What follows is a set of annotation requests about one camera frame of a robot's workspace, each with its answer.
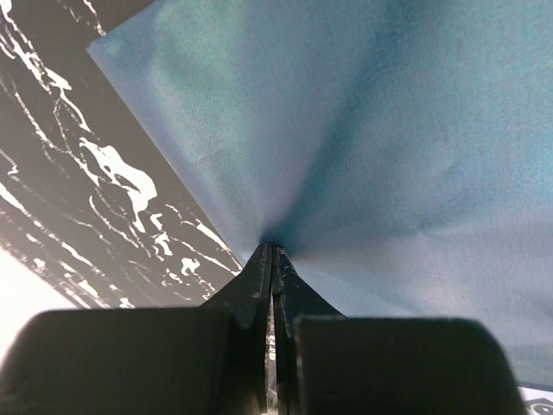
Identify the blue patterned cloth placemat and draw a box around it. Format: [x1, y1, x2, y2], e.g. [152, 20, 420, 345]
[86, 0, 553, 415]

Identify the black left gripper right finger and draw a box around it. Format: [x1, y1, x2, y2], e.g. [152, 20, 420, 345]
[272, 248, 525, 414]

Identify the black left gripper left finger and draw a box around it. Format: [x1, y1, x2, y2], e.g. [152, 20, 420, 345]
[1, 245, 272, 414]

